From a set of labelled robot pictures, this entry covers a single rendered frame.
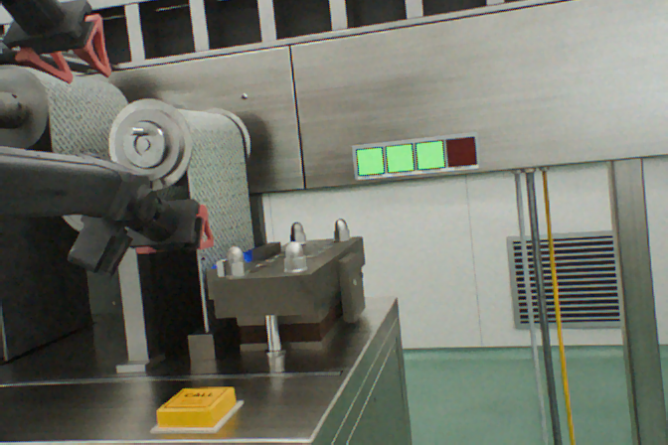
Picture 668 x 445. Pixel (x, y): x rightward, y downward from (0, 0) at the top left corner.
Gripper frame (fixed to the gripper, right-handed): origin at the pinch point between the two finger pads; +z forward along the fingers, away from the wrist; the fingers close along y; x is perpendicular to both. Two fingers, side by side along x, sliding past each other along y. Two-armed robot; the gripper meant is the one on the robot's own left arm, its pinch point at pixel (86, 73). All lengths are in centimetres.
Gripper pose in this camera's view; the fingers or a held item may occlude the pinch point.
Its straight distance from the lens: 95.2
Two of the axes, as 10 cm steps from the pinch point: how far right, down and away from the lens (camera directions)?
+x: 0.5, -8.1, 5.8
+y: 9.7, -1.1, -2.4
